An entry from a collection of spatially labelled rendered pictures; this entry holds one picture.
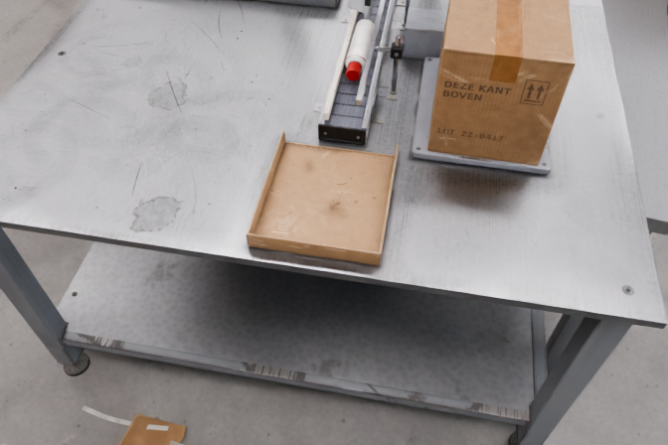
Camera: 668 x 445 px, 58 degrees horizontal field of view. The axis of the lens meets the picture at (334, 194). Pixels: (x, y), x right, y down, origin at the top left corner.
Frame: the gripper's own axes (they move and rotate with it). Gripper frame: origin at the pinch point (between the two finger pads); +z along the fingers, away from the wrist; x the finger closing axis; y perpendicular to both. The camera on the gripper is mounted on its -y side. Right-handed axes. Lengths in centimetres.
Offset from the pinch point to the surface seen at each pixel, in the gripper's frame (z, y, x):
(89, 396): 113, 71, 39
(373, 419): 110, -15, 31
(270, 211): 29, 11, 53
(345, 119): 16.0, 0.1, 31.0
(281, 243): 30, 7, 63
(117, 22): 9, 71, -3
